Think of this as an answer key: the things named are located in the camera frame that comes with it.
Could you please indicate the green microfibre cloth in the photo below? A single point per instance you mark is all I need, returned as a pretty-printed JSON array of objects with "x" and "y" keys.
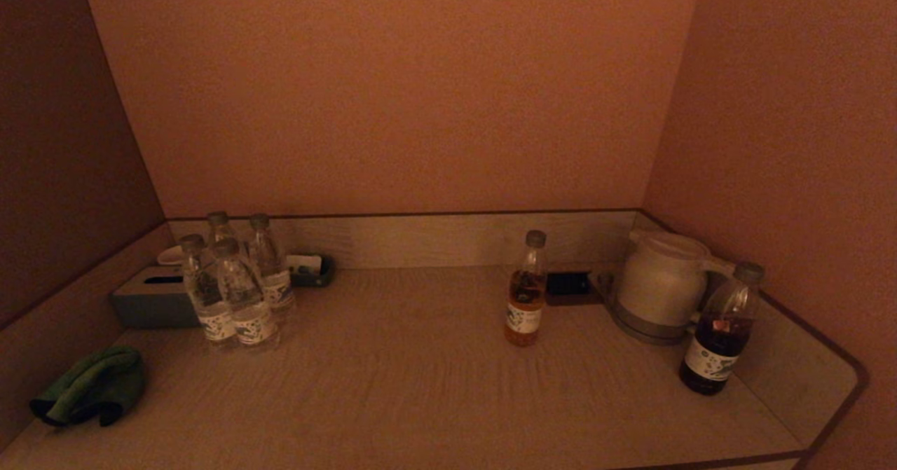
[{"x": 91, "y": 386}]

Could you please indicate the light amber tea bottle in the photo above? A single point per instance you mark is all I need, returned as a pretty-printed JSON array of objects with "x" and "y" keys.
[{"x": 526, "y": 295}]

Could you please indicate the black power socket panel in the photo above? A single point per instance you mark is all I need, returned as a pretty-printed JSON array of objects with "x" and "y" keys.
[{"x": 567, "y": 284}]

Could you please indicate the small teal tray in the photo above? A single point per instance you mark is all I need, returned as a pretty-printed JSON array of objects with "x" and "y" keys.
[{"x": 319, "y": 277}]

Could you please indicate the white sachet card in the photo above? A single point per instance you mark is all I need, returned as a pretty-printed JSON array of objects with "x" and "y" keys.
[{"x": 305, "y": 263}]

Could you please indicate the clear water bottle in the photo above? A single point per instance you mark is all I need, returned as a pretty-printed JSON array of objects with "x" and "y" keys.
[
  {"x": 270, "y": 267},
  {"x": 221, "y": 230},
  {"x": 245, "y": 309},
  {"x": 207, "y": 302}
]

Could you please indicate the white electric kettle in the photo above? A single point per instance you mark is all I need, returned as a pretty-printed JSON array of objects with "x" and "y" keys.
[{"x": 662, "y": 277}]

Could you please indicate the grey kettle base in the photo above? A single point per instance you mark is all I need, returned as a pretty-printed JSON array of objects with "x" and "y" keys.
[{"x": 641, "y": 328}]

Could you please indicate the small white dish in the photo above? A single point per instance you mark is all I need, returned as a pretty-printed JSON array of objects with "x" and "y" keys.
[{"x": 170, "y": 256}]

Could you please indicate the dark brown tea bottle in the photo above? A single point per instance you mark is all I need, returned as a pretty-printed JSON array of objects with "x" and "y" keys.
[{"x": 718, "y": 344}]

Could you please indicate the grey tissue box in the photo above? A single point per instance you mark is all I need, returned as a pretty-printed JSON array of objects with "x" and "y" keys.
[{"x": 144, "y": 302}]

